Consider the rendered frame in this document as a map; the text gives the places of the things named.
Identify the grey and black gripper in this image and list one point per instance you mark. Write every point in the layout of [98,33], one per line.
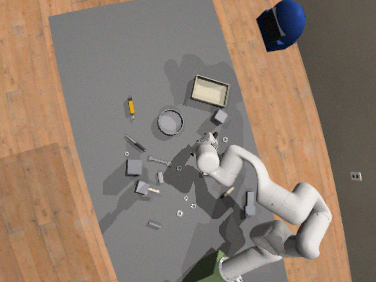
[208,137]

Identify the beige open box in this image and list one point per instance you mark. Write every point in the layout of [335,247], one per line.
[210,90]

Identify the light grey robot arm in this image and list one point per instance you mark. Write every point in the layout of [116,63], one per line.
[303,205]

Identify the grey combination wrench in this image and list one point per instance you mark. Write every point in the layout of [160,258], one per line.
[168,163]

